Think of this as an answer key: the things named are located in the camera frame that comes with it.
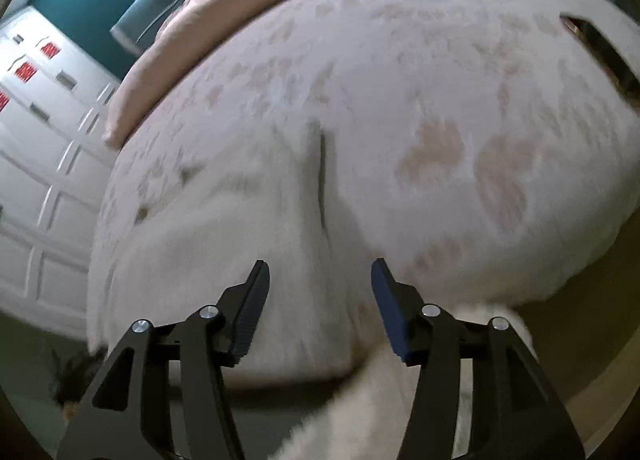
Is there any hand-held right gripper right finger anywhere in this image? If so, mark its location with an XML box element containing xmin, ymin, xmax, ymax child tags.
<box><xmin>370</xmin><ymin>257</ymin><xmax>587</xmax><ymax>460</ymax></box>

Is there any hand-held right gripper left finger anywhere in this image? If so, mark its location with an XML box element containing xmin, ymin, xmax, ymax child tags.
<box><xmin>56</xmin><ymin>260</ymin><xmax>272</xmax><ymax>460</ymax></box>

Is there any cream sweater with black hearts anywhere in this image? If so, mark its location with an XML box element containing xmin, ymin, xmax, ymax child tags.
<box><xmin>92</xmin><ymin>121</ymin><xmax>417</xmax><ymax>387</ymax></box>

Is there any fluffy white rug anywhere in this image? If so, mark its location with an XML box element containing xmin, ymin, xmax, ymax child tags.
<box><xmin>235</xmin><ymin>299</ymin><xmax>539</xmax><ymax>460</ymax></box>

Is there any floral cream bed blanket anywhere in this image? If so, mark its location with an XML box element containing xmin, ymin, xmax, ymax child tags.
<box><xmin>87</xmin><ymin>0</ymin><xmax>640</xmax><ymax>383</ymax></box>

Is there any white panelled wardrobe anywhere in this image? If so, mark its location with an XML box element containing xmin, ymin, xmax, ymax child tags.
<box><xmin>0</xmin><ymin>5</ymin><xmax>124</xmax><ymax>342</ymax></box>

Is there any pink duvet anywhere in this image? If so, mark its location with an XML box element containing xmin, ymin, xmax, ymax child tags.
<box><xmin>102</xmin><ymin>0</ymin><xmax>432</xmax><ymax>150</ymax></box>

